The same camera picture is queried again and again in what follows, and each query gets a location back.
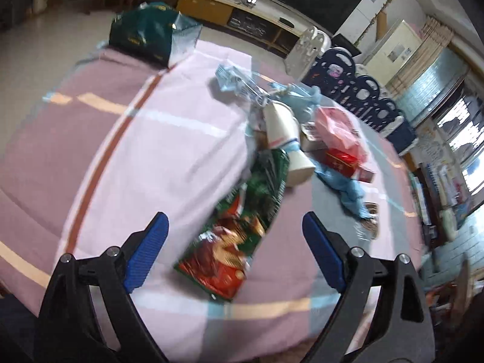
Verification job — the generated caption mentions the yellow wooden television cabinet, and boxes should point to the yellow wooden television cabinet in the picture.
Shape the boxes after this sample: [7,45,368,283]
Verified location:
[178,0,303,57]

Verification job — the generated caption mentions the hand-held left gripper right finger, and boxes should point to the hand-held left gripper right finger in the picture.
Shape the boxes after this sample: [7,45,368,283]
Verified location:
[302,211,436,363]

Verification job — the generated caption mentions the red green snack bag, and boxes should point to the red green snack bag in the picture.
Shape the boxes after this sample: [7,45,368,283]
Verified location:
[174,148,291,303]

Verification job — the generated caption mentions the clear blue plastic wrapper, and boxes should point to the clear blue plastic wrapper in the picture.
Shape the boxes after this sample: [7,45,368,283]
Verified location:
[215,64,273,104]

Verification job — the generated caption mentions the pink plastic bag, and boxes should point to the pink plastic bag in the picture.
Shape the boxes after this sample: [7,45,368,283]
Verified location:
[312,106,367,159]

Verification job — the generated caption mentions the barred window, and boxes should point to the barred window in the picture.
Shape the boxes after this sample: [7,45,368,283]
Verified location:
[435,94,484,193]

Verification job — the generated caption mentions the white paper cup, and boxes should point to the white paper cup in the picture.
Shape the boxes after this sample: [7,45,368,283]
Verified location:
[288,149,315,187]
[263,102,301,150]

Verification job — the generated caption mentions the white navy playpen fence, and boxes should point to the white navy playpen fence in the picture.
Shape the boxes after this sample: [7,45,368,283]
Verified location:
[285,26,418,155]

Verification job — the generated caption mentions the black amplifier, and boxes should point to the black amplifier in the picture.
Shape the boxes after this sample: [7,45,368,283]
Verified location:
[229,9,269,38]

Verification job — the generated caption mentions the slanted wooden board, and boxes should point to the slanted wooden board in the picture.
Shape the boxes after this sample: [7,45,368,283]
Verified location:
[376,9,390,40]

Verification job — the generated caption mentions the small red box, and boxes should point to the small red box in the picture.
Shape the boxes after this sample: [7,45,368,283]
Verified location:
[321,148,375,182]

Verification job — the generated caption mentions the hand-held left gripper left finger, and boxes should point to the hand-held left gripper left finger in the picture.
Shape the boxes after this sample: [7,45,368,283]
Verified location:
[34,211,170,363]

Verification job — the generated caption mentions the black laptop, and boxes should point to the black laptop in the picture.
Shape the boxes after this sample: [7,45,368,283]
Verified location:
[331,33,361,57]

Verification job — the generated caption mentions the beige curtain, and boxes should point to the beige curtain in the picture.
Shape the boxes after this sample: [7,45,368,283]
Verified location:
[389,15,454,95]

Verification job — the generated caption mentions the cream standing air conditioner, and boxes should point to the cream standing air conditioner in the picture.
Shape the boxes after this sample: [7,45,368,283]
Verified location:
[365,21,422,87]

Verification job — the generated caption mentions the green tissue box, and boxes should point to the green tissue box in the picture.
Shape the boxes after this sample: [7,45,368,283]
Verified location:
[109,2,203,69]

